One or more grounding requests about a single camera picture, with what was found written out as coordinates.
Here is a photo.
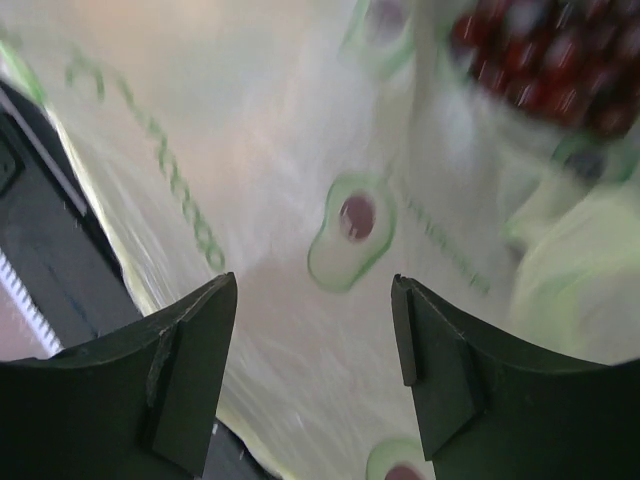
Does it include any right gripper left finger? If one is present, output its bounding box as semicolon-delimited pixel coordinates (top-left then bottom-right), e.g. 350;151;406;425
1;273;236;479

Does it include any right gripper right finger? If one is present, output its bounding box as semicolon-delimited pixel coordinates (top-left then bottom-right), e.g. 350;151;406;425
391;275;639;479

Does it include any light green plastic bag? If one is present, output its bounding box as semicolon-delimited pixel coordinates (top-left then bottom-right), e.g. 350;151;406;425
1;1;639;479

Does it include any red fake grape bunch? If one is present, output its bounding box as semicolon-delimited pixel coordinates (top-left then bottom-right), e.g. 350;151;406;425
448;1;639;139

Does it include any white slotted cable duct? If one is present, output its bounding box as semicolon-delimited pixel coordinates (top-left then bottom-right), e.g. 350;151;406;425
1;252;62;358

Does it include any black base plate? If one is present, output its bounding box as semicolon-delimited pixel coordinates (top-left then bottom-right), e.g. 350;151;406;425
1;82;142;349

